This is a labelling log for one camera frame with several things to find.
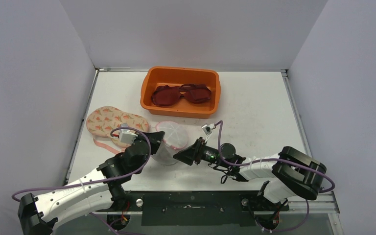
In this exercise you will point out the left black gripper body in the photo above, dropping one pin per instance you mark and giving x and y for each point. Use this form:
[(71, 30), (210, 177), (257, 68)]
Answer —
[(141, 136)]

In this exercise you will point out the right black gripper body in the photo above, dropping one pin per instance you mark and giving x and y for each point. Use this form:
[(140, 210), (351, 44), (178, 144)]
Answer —
[(198, 153)]

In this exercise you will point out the white mesh laundry bag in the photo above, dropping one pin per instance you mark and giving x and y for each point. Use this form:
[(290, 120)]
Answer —
[(174, 140)]

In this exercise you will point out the orange plastic tub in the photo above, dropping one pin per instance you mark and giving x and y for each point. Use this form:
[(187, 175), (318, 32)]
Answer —
[(175, 76)]

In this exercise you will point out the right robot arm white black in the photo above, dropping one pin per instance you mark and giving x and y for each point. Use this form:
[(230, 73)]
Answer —
[(288, 173)]

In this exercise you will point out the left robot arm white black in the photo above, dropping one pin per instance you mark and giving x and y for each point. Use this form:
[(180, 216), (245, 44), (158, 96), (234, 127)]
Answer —
[(100, 189)]

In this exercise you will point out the floral padded bra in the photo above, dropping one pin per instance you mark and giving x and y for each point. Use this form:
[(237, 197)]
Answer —
[(103, 120)]

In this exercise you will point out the dark red bra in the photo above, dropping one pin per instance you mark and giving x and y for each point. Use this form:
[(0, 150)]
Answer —
[(169, 95)]

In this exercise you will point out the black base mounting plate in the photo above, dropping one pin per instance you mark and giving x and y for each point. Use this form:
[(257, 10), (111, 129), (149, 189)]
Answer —
[(196, 208)]

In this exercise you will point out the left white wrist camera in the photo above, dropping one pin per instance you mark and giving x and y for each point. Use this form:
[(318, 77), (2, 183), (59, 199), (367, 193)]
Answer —
[(126, 135)]

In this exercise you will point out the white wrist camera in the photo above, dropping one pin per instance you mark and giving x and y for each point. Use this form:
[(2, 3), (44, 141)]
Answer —
[(208, 128), (126, 135)]

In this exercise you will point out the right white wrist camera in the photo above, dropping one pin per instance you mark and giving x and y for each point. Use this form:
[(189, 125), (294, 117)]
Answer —
[(208, 128)]

